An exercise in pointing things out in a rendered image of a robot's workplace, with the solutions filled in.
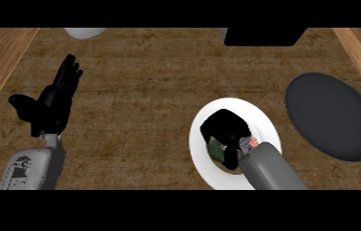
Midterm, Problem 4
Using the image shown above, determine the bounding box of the dark grey pan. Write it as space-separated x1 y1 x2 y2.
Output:
283 72 361 162

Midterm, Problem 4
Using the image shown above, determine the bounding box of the green squash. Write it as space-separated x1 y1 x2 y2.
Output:
207 136 227 163

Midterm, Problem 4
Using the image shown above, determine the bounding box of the black appliance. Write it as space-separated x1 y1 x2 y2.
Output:
223 28 309 47

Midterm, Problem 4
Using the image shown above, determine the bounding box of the pale grey round object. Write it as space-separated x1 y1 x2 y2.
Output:
63 28 106 40

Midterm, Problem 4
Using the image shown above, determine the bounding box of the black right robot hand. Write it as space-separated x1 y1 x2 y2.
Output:
198 108 252 171

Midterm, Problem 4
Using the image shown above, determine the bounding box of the white plate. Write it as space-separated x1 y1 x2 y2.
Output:
187 96 283 191

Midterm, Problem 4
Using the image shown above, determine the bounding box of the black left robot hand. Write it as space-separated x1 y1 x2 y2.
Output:
7 53 84 138

